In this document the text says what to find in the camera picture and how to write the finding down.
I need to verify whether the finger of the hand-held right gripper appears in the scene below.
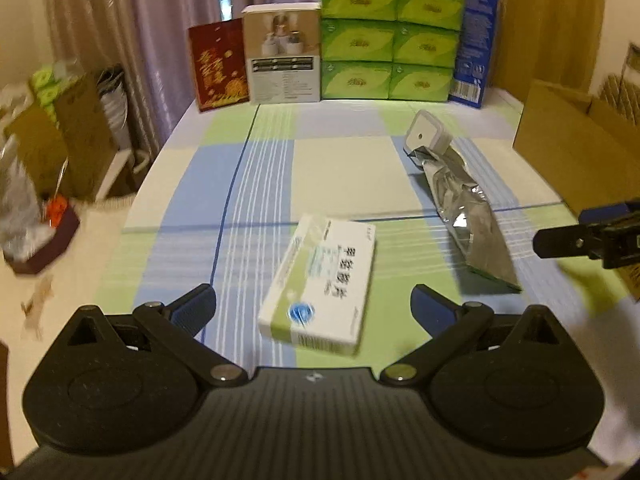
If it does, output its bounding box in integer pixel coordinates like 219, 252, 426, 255
532, 220, 640, 268
579, 200, 640, 226

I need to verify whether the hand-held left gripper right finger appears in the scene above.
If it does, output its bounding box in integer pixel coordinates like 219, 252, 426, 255
380, 284, 576, 387

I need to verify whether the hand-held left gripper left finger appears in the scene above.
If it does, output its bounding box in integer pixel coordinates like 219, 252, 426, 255
55, 284, 249, 387

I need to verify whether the cardboard box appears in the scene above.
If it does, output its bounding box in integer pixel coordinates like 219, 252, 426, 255
512, 79, 640, 303

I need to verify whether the silver foil pouch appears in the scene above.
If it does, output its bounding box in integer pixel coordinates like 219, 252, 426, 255
421, 145, 523, 294

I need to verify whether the large white medicine box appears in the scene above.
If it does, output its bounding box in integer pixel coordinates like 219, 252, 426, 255
257, 212, 378, 357

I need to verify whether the white square plug adapter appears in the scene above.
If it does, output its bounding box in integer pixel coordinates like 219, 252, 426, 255
402, 110, 449, 158

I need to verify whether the checkered cloth covered desktop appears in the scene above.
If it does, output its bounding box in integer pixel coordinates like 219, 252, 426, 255
95, 85, 640, 371

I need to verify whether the chair with quilted cover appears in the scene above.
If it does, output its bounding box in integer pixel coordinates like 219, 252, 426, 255
599, 74, 640, 128

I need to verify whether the dark red box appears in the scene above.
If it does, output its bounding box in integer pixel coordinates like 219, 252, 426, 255
10, 205, 81, 275

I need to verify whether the brown paper scrap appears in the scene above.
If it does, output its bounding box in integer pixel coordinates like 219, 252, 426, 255
20, 275, 56, 336

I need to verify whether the white stool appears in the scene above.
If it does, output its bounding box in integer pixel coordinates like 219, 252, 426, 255
95, 147, 151, 201

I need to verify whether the orange object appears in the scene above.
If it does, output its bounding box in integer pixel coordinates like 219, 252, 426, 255
45, 197, 68, 226

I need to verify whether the wooden door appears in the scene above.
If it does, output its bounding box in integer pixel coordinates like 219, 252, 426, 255
425, 0, 606, 106

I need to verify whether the brown cardboard carton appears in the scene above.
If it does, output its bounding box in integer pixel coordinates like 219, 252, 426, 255
5, 75, 118, 198

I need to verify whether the brown board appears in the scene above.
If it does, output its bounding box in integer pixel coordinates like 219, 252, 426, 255
0, 342, 12, 463

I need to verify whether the paper shopping bag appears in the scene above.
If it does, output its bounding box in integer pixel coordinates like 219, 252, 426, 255
95, 65, 133, 151

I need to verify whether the blue milk carton box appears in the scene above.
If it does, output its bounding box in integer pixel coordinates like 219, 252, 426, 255
448, 0, 501, 109

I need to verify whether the red greeting card box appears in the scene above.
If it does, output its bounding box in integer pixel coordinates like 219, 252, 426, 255
188, 21, 250, 112

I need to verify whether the white appliance box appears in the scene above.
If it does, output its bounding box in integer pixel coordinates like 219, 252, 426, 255
242, 2, 322, 105

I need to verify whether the bundle of green tissue packets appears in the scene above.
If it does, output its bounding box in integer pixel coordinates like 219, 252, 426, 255
30, 65, 76, 111

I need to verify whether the stack of green tissue packs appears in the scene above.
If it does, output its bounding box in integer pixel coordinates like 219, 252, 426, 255
319, 0, 466, 101

